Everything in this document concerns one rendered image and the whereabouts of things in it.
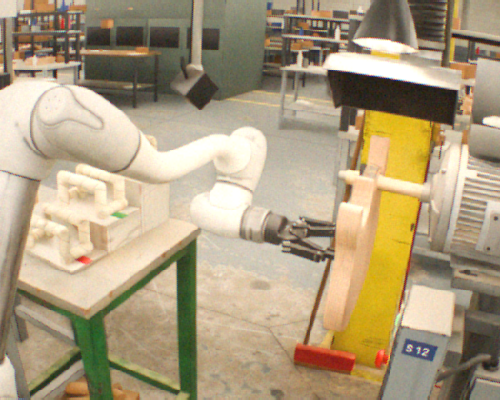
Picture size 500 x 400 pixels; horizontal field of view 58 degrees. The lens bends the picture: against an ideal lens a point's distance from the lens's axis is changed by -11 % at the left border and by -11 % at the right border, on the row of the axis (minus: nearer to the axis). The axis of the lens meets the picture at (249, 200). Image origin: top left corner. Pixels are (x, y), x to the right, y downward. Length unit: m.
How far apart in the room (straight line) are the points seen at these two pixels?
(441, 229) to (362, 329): 1.41
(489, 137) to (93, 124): 0.74
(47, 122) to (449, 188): 0.75
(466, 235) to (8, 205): 0.89
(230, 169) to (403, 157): 0.97
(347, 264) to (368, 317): 1.32
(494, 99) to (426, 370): 0.62
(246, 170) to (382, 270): 1.13
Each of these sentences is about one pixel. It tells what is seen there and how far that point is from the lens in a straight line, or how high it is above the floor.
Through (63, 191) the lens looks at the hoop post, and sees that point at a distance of 1.54.
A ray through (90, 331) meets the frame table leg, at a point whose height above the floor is 0.85.
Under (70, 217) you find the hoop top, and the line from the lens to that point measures 1.42.
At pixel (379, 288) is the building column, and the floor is 0.49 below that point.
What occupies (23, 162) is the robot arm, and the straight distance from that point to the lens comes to 0.90.
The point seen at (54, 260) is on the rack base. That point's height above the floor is 0.94.
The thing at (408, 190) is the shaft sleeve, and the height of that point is 1.25.
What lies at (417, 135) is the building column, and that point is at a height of 1.20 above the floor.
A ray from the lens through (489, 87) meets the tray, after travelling 1.16.
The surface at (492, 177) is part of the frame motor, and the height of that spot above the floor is 1.34.
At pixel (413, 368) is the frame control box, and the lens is 0.93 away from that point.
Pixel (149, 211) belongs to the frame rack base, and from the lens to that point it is 1.55.
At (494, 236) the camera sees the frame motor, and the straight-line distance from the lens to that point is 1.02.
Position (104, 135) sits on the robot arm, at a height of 1.41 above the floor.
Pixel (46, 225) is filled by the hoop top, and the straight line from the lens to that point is 1.39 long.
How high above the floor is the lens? 1.60
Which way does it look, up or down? 21 degrees down
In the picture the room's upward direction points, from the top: 3 degrees clockwise
